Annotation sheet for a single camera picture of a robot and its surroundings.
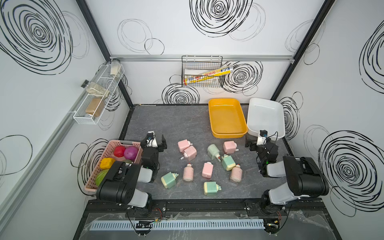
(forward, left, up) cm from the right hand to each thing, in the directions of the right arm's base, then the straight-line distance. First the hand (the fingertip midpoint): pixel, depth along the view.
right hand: (256, 135), depth 90 cm
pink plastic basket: (-11, +89, -5) cm, 90 cm away
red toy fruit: (-11, +82, -4) cm, 83 cm away
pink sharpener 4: (-23, +40, -1) cm, 46 cm away
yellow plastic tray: (+19, +14, -8) cm, 25 cm away
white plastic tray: (+30, -20, -15) cm, 39 cm away
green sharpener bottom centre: (-30, +28, -3) cm, 42 cm away
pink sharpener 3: (-6, +16, -5) cm, 18 cm away
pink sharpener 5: (-21, +30, -4) cm, 36 cm away
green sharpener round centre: (-11, +26, -2) cm, 28 cm away
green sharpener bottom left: (-27, +50, -3) cm, 57 cm away
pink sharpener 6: (-23, +14, -3) cm, 27 cm away
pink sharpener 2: (-11, +40, -3) cm, 42 cm away
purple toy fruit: (-12, +74, -3) cm, 75 cm away
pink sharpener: (-6, +44, -3) cm, 44 cm away
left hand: (-3, +62, +2) cm, 62 cm away
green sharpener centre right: (-16, +18, -4) cm, 24 cm away
